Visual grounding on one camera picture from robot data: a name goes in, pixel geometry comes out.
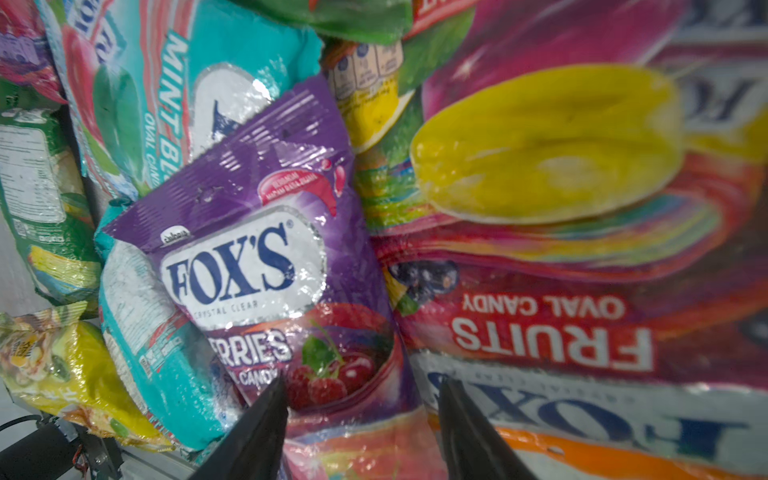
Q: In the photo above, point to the green orange noodle snack packet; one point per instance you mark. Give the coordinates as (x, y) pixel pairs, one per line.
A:
(362, 21)

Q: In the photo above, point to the orange Fox's fruits candy bag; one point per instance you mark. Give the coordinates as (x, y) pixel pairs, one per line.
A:
(569, 202)

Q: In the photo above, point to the teal mint candy bag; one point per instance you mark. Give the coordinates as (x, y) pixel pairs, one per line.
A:
(166, 364)

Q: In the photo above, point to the green snack bag back side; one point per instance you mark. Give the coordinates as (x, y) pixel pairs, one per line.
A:
(44, 202)

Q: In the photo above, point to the purple Fox's berries candy bag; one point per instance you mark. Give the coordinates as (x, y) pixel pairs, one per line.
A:
(26, 57)

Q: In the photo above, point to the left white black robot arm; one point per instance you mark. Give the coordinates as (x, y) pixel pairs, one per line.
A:
(56, 447)

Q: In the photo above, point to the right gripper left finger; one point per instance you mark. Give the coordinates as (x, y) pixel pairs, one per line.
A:
(253, 448)

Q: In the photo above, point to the yellow chips snack bag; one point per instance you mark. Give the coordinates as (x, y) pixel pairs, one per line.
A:
(58, 363)

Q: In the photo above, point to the teal pink Fox's candy bag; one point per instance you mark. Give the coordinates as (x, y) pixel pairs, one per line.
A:
(151, 85)

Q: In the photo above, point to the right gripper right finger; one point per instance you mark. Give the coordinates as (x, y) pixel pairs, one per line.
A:
(472, 447)

